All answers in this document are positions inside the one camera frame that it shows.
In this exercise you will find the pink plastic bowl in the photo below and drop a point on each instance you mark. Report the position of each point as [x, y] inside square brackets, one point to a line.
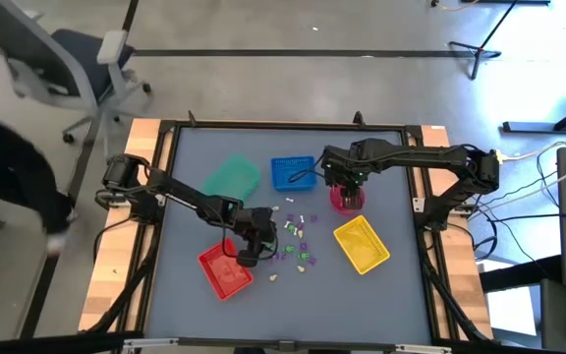
[336, 204]

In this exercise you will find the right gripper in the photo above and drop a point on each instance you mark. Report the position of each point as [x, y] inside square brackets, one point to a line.
[344, 174]

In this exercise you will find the grey office chair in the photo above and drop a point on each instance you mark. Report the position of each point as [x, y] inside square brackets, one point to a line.
[86, 49]

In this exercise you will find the black tripod stand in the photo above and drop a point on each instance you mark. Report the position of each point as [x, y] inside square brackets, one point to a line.
[479, 50]

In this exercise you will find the grey table mat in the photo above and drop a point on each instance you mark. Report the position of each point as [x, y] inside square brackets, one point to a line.
[312, 305]

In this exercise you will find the blue plastic basket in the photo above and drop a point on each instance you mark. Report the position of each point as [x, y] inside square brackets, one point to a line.
[285, 169]

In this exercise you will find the black table frame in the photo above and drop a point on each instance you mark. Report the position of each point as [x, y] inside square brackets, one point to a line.
[288, 125]

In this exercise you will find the black desk leg base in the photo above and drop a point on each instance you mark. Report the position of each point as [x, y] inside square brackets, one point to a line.
[528, 127]

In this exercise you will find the red plastic basket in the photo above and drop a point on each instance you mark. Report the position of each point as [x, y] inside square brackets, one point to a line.
[221, 280]

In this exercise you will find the person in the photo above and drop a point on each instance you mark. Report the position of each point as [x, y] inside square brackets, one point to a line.
[8, 162]

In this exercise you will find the yellow plastic basket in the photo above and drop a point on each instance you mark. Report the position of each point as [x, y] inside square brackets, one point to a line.
[361, 246]

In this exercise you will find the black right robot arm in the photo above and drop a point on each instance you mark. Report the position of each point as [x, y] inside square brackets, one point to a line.
[425, 156]

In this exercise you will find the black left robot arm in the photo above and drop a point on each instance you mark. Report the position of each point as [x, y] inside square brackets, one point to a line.
[189, 194]

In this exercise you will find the black desk crossbar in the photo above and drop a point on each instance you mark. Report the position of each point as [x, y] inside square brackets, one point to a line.
[519, 275]

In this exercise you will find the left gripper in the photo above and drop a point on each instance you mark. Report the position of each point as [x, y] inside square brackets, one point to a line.
[259, 220]

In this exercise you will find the teal plastic basket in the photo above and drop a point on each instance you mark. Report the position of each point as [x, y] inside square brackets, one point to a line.
[234, 177]

